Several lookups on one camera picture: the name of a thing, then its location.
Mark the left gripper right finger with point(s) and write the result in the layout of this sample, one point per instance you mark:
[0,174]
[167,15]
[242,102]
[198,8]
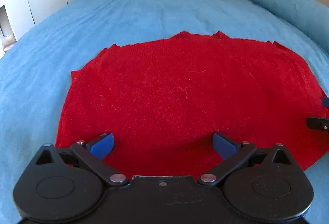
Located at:
[262,184]

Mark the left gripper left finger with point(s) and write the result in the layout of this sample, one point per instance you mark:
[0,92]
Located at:
[62,184]

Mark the white shelf desk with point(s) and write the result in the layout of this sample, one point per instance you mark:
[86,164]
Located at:
[16,18]

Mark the rolled blue duvet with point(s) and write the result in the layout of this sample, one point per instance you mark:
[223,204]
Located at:
[309,16]

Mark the red knit sweater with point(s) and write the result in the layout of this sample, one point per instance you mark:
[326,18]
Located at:
[163,101]

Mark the blue bed sheet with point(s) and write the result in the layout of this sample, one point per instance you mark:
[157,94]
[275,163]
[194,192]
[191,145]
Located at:
[35,73]

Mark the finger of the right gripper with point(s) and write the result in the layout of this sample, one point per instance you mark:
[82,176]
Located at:
[325,102]
[318,123]

